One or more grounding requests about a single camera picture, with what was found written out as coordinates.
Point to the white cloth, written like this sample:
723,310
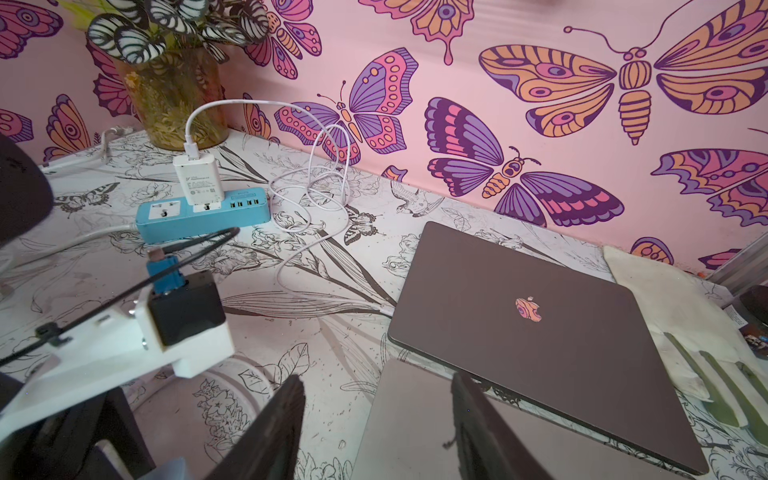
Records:
672,301

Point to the potted plant in vase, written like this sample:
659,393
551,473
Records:
167,54

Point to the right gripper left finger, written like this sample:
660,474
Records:
269,447

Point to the dark grey laptop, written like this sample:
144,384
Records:
564,340

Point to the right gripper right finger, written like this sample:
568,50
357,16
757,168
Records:
487,448

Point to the white laptop charger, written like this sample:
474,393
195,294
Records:
200,179

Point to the silver laptop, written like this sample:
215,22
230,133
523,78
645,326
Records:
423,426

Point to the black round object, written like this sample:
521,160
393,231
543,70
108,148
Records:
749,312

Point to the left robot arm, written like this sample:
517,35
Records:
26,200

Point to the blue power strip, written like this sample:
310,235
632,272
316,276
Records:
175,219

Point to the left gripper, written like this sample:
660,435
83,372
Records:
73,444

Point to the green cutlery piece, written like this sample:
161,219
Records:
754,380
746,403
716,405

